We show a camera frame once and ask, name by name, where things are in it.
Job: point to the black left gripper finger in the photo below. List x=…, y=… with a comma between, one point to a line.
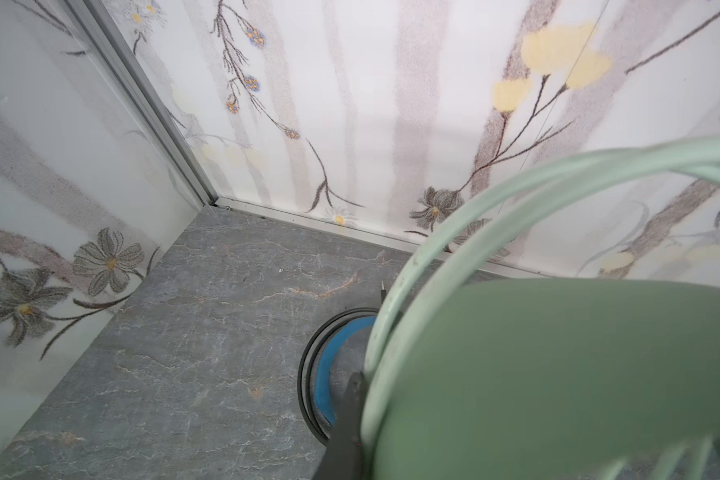
x=343, y=457

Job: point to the black blue headphones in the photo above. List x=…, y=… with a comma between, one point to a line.
x=314, y=391

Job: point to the mint green headphones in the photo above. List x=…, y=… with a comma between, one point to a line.
x=542, y=378

